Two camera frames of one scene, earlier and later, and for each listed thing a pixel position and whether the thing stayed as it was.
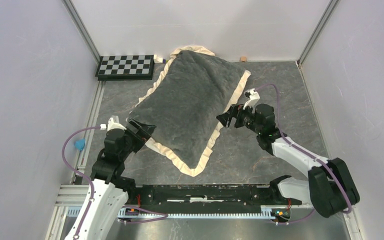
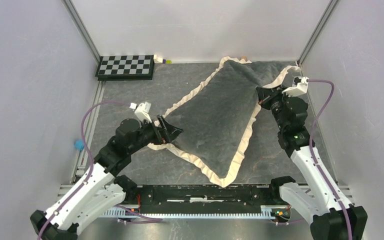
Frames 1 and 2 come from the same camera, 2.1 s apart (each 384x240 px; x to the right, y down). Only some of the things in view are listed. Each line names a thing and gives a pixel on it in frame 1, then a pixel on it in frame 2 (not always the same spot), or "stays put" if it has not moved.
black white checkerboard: [125, 67] stays put
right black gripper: [235, 111] → [266, 95]
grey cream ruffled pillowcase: [193, 90] → [217, 117]
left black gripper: [142, 134] → [169, 133]
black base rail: [190, 196] stays put
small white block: [157, 59] stays put
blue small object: [79, 144] stays put
